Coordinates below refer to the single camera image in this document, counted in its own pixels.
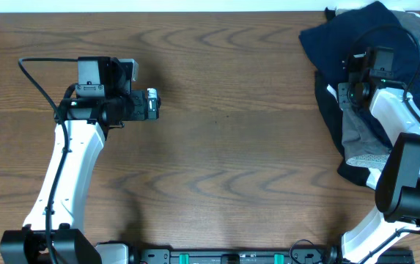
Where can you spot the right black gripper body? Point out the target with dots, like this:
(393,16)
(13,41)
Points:
(346,93)

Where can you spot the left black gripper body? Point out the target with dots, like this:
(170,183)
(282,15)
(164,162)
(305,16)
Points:
(131,106)

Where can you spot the navy blue shorts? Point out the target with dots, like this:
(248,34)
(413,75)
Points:
(329,45)

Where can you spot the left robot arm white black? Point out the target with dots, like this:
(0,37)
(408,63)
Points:
(53,231)

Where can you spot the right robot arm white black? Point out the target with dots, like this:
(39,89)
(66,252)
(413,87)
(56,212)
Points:
(395,177)

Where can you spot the black white garment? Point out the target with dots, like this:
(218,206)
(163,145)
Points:
(332,116)

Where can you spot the white dotted garment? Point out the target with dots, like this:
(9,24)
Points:
(369,161)

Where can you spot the black mounting rail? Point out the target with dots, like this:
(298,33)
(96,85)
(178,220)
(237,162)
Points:
(300,255)

